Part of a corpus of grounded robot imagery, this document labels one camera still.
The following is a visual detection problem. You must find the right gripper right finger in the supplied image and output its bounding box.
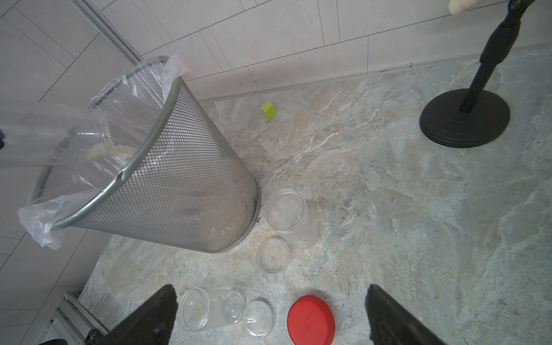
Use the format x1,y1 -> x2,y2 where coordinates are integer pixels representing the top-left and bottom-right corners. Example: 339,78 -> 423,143
365,284 -> 446,345

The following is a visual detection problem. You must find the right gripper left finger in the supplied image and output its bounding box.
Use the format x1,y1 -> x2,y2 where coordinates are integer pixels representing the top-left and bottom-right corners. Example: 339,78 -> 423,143
94,285 -> 178,344

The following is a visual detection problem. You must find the red jar lid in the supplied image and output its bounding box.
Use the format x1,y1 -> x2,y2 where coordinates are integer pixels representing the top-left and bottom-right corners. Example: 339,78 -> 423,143
287,296 -> 336,345

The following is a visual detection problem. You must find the clear jar lid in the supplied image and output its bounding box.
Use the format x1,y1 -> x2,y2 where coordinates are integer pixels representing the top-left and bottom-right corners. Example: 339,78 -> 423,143
256,237 -> 291,275
242,300 -> 274,340

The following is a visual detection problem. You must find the clear rice jar with lid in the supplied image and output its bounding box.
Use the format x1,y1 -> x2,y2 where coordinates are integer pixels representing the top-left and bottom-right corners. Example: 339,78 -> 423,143
265,188 -> 320,248

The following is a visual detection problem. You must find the grey mesh waste bin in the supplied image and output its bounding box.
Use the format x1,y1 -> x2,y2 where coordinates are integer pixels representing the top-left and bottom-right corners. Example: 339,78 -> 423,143
18,55 -> 261,253

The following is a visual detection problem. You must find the clear plastic bin liner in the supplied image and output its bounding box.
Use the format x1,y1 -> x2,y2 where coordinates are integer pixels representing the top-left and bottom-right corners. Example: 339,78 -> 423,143
1,55 -> 193,250

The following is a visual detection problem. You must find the black stand with round base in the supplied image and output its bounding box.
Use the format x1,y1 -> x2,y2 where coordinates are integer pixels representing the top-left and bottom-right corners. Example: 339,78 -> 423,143
419,1 -> 533,148

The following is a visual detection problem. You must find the small green cube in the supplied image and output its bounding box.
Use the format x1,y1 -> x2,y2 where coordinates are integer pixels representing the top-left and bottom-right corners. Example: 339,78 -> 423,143
261,101 -> 277,120

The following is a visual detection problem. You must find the beige handle on stand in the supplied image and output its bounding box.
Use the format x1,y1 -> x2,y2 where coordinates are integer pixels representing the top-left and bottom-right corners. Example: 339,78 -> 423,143
448,0 -> 480,15

